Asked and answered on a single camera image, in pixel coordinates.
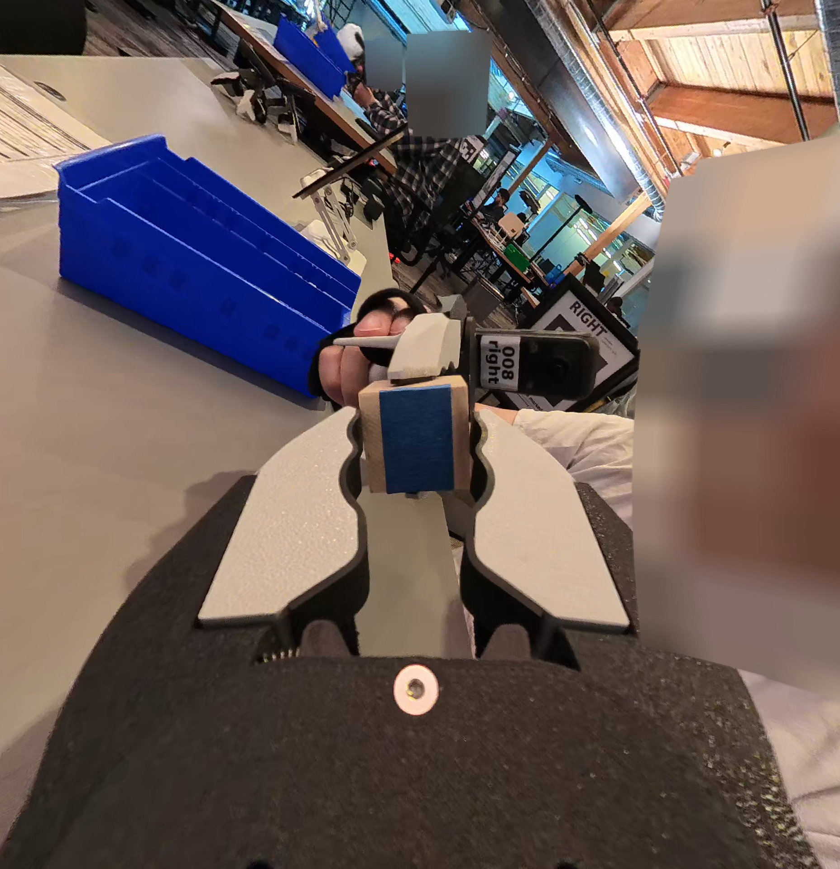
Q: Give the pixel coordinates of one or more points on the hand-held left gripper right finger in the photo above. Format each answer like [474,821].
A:
[549,543]

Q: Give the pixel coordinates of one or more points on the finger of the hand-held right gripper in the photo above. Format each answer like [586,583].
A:
[426,346]

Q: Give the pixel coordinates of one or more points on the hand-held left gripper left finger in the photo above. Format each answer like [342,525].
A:
[284,536]

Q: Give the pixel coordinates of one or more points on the single blue-taped wood block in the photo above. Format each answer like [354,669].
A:
[416,438]

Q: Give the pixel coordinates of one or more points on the blue plastic bin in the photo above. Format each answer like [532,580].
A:
[189,258]
[304,54]
[337,47]

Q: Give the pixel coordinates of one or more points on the person's right hand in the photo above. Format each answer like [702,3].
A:
[345,373]

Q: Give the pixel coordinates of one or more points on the black office chair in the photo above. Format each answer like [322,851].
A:
[454,203]

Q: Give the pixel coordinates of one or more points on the wooden work table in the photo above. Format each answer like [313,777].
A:
[324,102]

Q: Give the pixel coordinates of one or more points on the black and white tool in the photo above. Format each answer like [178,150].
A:
[257,102]

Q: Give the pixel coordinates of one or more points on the round black table grommet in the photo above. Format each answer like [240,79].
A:
[51,93]

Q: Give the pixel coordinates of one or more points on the printed paper sheet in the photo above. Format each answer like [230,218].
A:
[26,129]

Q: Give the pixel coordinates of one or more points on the silver ventilation duct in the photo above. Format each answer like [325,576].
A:
[837,47]
[583,88]

